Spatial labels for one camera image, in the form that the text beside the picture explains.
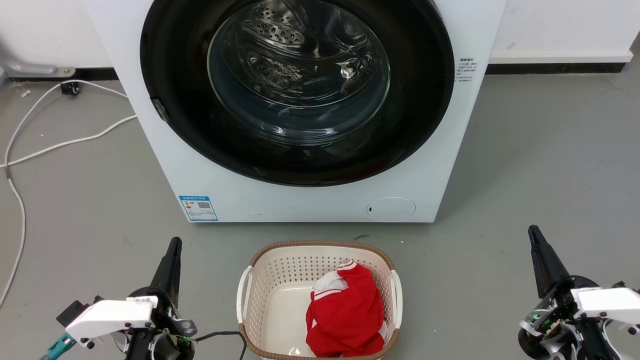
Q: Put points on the perforated steel washer drum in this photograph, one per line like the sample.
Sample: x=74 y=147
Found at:
x=280 y=30

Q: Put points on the round white filter cover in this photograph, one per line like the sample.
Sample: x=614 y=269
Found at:
x=392 y=209

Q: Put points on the teal connector piece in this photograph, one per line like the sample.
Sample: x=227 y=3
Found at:
x=57 y=347

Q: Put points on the blue energy label sticker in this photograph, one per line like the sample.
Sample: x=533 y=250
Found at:
x=198 y=208

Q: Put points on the small black caster wheel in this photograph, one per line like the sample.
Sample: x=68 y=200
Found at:
x=71 y=88

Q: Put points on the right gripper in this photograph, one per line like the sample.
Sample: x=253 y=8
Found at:
x=555 y=325

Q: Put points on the white front-load washing machine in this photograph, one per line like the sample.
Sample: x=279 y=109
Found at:
x=300 y=205

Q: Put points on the round black glass washer door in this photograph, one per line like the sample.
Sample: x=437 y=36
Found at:
x=175 y=75

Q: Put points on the grey metal floor bracket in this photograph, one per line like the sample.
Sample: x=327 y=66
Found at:
x=30 y=69

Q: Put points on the black baseboard strip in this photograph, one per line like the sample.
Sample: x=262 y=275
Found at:
x=550 y=68

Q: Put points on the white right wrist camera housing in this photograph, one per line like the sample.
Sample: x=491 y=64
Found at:
x=612 y=302

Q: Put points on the red and white garment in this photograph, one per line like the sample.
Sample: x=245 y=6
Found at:
x=345 y=315

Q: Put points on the cream perforated laundry basket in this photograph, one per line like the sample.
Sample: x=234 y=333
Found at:
x=280 y=300

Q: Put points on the small black text sticker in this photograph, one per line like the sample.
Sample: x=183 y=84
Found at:
x=466 y=70

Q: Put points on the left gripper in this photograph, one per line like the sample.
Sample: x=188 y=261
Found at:
x=167 y=340

